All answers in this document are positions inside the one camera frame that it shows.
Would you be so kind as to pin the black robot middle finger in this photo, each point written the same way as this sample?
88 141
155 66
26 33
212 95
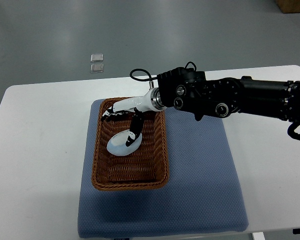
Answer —
116 113

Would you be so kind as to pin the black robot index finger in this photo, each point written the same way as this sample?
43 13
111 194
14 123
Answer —
105 114

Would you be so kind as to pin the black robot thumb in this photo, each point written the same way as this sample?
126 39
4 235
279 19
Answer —
136 127

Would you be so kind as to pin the white and black robot palm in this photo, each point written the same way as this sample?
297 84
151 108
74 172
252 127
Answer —
151 101

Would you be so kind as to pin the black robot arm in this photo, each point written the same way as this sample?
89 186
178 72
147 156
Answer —
187 89

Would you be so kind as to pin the brown wicker basket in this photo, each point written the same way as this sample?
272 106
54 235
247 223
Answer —
146 168

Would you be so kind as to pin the lower silver floor plate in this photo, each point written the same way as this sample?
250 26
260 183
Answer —
97 68

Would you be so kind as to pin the silver floor plate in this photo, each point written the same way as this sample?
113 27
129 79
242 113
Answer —
97 68
97 57

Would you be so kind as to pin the upper silver floor plate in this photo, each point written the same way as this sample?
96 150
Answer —
97 57

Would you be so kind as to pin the blue padded mat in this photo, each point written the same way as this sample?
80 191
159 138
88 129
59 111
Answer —
202 196

